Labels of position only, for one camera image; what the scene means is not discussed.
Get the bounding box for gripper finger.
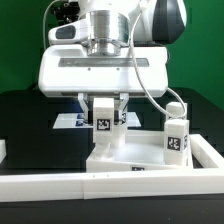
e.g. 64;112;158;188
114;93;129;124
78;93;93;124

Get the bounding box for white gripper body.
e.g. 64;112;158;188
38;44;168;97

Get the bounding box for white square tabletop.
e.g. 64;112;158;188
86;130;193;172

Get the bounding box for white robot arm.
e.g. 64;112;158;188
38;0;186;122

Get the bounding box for white sheet with tags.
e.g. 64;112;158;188
53;112;141;129

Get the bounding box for white left fence block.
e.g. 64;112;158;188
0;140;7;164

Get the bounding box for white right fence bar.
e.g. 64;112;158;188
190;134;224;169

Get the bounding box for white fence bar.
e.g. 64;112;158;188
0;168;224;202
190;134;224;169

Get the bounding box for white front fence bar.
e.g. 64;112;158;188
0;168;224;202

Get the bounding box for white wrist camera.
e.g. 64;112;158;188
48;19;89;45

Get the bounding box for white cable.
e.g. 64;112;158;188
41;0;63;51

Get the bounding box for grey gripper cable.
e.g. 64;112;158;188
127;3;188;120

